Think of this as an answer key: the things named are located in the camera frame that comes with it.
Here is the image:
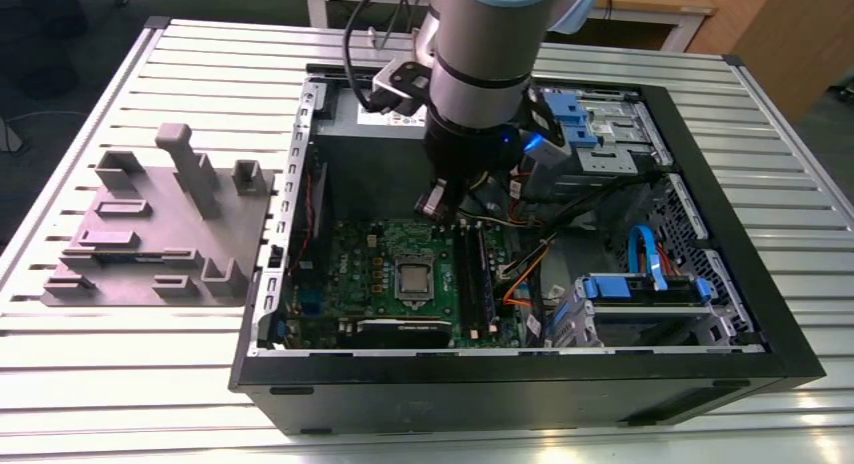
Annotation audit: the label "black RAM stick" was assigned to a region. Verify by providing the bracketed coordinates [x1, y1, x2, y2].
[90, 252, 169, 264]

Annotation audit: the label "black PC case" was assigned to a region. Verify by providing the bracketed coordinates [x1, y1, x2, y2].
[228, 62, 828, 435]

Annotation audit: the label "blue drive bay latch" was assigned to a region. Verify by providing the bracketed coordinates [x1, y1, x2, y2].
[542, 91, 600, 149]

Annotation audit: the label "black sleeved cable bundle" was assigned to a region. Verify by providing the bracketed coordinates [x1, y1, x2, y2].
[498, 171, 671, 281]

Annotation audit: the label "grey square box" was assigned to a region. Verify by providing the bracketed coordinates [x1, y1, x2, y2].
[370, 59, 433, 116]

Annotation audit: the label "hard disk in blue carrier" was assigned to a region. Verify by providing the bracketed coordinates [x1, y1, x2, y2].
[573, 275, 712, 308]

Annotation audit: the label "grey parts rack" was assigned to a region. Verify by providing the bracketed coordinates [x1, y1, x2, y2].
[39, 122, 281, 308]

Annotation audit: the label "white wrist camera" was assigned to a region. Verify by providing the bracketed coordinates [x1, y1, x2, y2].
[521, 131, 573, 169]

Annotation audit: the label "black graphics card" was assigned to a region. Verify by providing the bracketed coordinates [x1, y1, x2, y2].
[336, 316, 452, 349]

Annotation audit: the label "silver CPU chip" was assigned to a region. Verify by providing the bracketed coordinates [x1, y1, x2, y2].
[398, 266, 433, 293]

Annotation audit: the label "grey metal disk bay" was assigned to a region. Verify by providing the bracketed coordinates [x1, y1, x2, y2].
[540, 273, 767, 354]

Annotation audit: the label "green motherboard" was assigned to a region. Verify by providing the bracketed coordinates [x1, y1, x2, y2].
[277, 211, 529, 350]

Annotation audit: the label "metal socket cover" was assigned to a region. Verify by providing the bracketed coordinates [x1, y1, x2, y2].
[392, 252, 438, 306]

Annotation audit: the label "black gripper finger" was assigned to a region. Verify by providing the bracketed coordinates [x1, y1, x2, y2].
[412, 179, 446, 220]

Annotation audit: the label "orange power wires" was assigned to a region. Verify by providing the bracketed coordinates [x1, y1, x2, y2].
[497, 271, 538, 311]

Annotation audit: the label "blue flat wire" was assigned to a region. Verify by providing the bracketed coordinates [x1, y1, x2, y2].
[625, 223, 669, 293]

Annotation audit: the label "grey power supply unit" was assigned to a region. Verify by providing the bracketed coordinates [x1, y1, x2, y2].
[312, 88, 434, 211]

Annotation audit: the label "grey metal drive cage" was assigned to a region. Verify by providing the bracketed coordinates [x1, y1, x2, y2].
[525, 86, 672, 201]

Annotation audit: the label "wooden cabinet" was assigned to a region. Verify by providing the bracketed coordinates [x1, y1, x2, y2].
[685, 0, 854, 121]

